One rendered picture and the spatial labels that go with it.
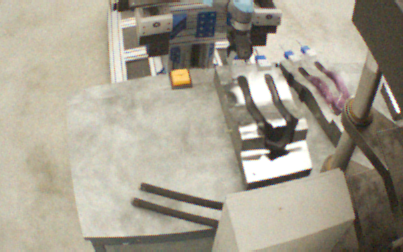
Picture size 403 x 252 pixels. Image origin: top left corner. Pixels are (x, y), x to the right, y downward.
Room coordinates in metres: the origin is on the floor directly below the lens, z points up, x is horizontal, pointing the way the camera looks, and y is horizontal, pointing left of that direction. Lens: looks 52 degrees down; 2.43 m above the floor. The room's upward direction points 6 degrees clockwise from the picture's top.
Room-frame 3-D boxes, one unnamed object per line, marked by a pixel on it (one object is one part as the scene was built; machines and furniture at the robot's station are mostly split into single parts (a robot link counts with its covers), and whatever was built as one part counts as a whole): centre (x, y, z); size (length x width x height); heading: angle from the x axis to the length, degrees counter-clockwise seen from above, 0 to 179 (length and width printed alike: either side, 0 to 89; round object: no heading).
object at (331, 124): (1.46, -0.54, 0.86); 0.50 x 0.26 x 0.11; 34
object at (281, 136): (1.30, -0.23, 0.92); 0.35 x 0.16 x 0.09; 17
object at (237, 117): (1.28, -0.23, 0.87); 0.50 x 0.26 x 0.14; 17
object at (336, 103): (1.46, -0.54, 0.90); 0.26 x 0.18 x 0.08; 34
